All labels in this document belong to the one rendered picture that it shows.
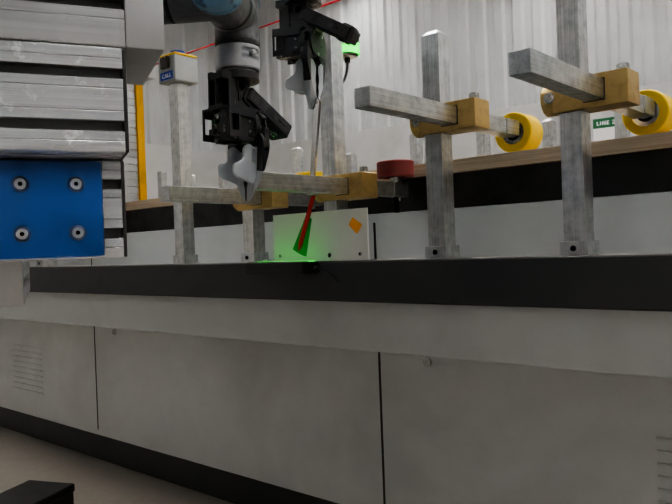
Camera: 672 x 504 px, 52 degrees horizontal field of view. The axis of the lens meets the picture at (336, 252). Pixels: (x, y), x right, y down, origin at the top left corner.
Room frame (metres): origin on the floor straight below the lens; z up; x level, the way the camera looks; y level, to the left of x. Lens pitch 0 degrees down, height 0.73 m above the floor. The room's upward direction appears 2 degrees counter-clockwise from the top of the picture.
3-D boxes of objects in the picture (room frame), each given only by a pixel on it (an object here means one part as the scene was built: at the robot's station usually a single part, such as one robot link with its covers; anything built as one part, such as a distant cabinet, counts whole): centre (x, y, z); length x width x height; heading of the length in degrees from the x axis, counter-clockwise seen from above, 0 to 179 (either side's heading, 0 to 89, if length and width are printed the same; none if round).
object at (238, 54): (1.17, 0.15, 1.04); 0.08 x 0.08 x 0.05
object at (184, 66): (1.75, 0.38, 1.18); 0.07 x 0.07 x 0.08; 49
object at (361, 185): (1.40, -0.02, 0.85); 0.13 x 0.06 x 0.05; 49
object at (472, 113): (1.23, -0.21, 0.95); 0.13 x 0.06 x 0.05; 49
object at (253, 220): (1.58, 0.18, 0.91); 0.03 x 0.03 x 0.48; 49
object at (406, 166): (1.50, -0.13, 0.85); 0.08 x 0.08 x 0.11
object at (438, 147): (1.24, -0.19, 0.87); 0.03 x 0.03 x 0.48; 49
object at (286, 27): (1.34, 0.05, 1.15); 0.09 x 0.08 x 0.12; 69
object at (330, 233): (1.41, 0.04, 0.75); 0.26 x 0.01 x 0.10; 49
